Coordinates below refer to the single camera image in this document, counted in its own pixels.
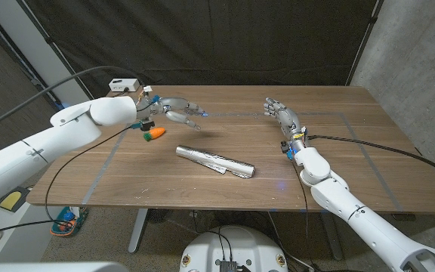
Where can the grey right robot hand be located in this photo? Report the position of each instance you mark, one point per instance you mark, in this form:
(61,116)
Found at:
(290,119)

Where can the orange toy carrot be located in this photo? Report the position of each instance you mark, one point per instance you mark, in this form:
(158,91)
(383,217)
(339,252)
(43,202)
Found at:
(156,133)

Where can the white table leg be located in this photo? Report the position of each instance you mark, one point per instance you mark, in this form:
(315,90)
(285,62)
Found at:
(139,230)

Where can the colourful toy basket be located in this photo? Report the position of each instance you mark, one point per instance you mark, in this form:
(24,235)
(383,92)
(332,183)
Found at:
(68,221)

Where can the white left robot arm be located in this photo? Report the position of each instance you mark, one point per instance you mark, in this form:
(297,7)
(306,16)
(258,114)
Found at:
(32,151)

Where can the black backdrop stand pole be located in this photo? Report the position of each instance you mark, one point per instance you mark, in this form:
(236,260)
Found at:
(367,38)
(50,42)

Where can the aluminum foil roll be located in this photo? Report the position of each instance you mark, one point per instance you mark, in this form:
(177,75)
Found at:
(217,161)

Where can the white floor platform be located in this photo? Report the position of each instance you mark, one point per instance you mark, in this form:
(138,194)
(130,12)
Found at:
(25,236)

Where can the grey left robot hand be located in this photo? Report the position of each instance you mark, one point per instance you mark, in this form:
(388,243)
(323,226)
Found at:
(170,104)

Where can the grey table leg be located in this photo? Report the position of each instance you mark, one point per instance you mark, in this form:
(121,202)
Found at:
(331,234)

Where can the white power strip box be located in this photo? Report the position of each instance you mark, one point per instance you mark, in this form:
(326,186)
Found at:
(124,84)

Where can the yellow foot pedal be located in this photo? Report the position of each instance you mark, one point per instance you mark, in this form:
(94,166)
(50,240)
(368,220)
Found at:
(11,200)

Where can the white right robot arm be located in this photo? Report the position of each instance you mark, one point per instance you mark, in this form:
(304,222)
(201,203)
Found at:
(372,230)

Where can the black backdrop curtain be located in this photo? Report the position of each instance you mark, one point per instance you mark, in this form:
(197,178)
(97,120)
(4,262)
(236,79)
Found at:
(221,38)

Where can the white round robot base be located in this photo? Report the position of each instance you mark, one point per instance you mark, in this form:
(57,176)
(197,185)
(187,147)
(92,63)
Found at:
(247,245)

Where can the white robot torso edge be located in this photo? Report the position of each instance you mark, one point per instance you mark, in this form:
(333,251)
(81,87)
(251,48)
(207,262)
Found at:
(51,268)

